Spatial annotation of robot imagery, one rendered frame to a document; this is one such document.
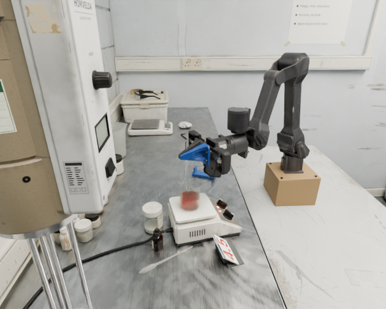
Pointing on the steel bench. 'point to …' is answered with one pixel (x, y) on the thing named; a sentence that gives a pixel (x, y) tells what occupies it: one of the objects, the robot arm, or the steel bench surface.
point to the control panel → (223, 212)
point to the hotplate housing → (200, 229)
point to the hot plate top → (205, 211)
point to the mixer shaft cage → (51, 257)
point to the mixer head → (45, 116)
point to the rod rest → (201, 173)
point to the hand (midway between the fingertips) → (190, 154)
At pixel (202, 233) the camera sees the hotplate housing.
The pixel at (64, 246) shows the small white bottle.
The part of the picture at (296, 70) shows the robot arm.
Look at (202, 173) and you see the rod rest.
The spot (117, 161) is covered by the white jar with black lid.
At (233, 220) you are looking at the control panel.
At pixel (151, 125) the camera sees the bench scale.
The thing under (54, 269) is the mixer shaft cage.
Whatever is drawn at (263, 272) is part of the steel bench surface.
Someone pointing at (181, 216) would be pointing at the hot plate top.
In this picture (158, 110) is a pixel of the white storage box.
